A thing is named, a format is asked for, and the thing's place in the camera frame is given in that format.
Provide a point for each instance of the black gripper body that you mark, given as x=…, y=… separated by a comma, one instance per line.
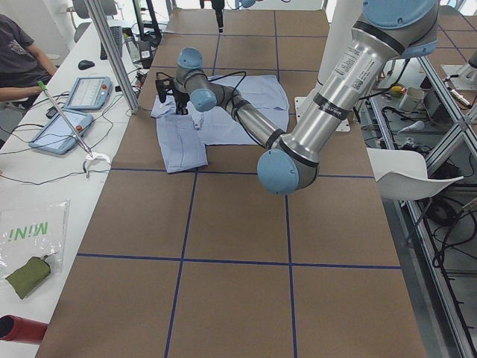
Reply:
x=181, y=99
x=218, y=11

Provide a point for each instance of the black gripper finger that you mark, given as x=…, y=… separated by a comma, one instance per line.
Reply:
x=181, y=111
x=220, y=20

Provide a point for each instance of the light blue striped shirt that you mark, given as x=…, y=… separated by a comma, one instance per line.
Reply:
x=183, y=139

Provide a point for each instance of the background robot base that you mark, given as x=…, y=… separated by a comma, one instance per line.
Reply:
x=462, y=77

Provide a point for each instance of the far blue teach pendant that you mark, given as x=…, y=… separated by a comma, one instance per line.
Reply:
x=89, y=93

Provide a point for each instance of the blue teach pendant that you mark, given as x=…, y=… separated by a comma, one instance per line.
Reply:
x=56, y=136
x=89, y=93

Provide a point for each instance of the white hook piece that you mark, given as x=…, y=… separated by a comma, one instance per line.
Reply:
x=92, y=156

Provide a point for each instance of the black computer mouse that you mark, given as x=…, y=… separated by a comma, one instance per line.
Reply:
x=85, y=64

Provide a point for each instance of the near blue teach pendant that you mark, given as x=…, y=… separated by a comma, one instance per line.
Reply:
x=56, y=136

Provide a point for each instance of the thin metal rod tool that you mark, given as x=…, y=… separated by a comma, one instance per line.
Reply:
x=75, y=132

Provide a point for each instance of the seated person grey shirt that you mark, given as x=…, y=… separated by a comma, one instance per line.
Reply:
x=23, y=65

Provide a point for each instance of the clear plastic bag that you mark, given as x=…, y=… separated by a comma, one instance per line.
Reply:
x=38, y=230

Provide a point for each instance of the olive green pouch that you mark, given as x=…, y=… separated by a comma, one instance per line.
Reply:
x=26, y=279

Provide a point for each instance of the red cylinder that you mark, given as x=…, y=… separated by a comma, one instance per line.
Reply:
x=22, y=330

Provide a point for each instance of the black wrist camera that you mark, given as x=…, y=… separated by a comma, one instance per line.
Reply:
x=164, y=88

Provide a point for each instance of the aluminium frame post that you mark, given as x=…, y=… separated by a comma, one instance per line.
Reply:
x=98, y=17

